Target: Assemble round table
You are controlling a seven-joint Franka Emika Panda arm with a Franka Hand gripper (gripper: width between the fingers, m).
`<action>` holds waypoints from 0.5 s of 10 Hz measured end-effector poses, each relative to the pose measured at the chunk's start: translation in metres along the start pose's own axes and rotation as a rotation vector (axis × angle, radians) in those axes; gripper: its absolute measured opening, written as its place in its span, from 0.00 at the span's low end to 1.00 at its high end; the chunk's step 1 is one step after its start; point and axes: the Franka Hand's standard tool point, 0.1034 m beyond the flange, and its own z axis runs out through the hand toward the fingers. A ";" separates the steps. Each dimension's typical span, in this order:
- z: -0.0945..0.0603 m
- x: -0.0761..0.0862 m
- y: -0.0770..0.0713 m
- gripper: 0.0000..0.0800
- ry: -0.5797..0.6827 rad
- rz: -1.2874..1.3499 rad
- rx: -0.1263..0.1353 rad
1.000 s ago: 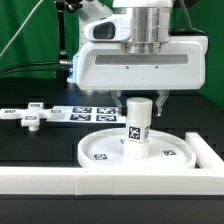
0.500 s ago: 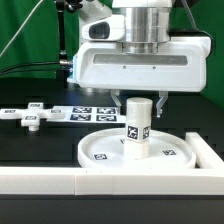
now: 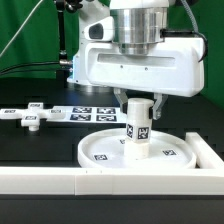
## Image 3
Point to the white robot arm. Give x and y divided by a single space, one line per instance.
127 46

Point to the black camera stand pole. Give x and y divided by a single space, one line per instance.
70 6

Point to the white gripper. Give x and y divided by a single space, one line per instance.
172 67

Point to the white cross-shaped table base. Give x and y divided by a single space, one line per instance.
31 116

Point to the white marker sheet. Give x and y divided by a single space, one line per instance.
84 114

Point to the white L-shaped fence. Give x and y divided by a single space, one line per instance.
207 179

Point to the white round table top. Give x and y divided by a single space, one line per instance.
106 149

